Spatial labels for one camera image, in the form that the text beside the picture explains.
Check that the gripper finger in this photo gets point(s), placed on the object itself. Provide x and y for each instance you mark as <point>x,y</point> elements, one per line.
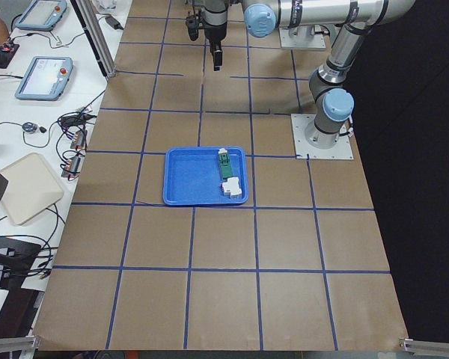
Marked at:
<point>217,55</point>

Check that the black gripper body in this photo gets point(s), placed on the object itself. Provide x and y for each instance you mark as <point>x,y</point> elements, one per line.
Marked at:
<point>215,32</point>

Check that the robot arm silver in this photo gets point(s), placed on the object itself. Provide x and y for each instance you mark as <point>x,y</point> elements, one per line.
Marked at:
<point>300,22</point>
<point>334,104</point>

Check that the green white terminal block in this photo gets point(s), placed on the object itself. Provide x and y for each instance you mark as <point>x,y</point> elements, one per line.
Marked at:
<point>224,164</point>

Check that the blue plastic tray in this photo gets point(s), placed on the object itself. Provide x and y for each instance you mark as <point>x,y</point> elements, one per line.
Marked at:
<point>192,176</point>

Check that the near teach pendant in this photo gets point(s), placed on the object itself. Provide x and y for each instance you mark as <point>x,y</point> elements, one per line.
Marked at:
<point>45,79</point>

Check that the teach pendant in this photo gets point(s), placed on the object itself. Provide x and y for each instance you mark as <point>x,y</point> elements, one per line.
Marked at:
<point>42,15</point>
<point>45,79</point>

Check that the far teach pendant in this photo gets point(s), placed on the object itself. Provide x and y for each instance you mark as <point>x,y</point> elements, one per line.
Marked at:
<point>42,15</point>

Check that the beige plastic tray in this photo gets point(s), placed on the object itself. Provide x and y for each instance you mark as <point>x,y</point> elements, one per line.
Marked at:
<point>32,187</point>

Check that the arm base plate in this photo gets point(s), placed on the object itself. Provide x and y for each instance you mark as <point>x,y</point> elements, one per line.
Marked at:
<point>310,143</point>
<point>309,38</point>

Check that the aluminium frame post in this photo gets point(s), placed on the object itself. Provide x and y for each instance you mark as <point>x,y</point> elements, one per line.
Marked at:
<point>84,11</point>

